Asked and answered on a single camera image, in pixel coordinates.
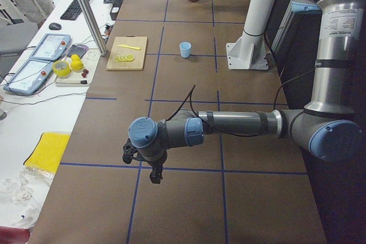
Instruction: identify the yellow lemon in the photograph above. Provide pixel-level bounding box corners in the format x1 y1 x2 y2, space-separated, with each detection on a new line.
70 60 84 71
71 54 81 61

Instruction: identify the white tray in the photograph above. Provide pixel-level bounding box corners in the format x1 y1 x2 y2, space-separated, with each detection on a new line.
54 49 101 87

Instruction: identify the teach pendant tablet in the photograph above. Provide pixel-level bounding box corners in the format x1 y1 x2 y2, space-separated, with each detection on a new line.
3 58 54 95
30 33 71 61

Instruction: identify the yellow plastic knife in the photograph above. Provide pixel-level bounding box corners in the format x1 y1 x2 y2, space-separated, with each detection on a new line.
117 45 141 50

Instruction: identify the yellow tape roll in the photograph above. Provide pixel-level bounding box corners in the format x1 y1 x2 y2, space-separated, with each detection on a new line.
52 61 71 77

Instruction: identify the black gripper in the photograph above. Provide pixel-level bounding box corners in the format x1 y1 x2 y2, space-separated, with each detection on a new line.
122 138 167 184

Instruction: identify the black keyboard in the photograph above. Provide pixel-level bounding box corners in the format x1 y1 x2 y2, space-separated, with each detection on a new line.
60 0 82 21

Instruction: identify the wooden cutting board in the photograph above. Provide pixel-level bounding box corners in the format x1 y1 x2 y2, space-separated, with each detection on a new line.
106 37 148 71

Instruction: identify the aluminium frame post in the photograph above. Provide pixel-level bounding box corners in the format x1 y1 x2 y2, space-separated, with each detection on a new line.
78 0 108 56

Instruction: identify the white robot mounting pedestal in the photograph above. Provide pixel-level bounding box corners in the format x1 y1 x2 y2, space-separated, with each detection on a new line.
226 0 275 70

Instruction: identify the crumpled clear plastic bag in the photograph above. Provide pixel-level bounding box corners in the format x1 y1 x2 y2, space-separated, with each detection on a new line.
1 167 54 229

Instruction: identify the yellow cloth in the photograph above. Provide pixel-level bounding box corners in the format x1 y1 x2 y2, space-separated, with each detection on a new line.
23 132 70 174

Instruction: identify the black computer mouse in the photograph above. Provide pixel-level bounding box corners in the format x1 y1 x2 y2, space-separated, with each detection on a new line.
49 22 62 30

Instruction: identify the dark wallet pouch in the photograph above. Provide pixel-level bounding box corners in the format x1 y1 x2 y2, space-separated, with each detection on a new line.
66 44 89 58

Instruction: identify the light blue plastic cup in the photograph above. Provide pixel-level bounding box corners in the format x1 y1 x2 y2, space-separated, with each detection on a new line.
179 41 192 58

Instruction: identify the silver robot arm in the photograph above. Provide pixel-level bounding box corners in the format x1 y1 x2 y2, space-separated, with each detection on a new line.
122 0 365 183

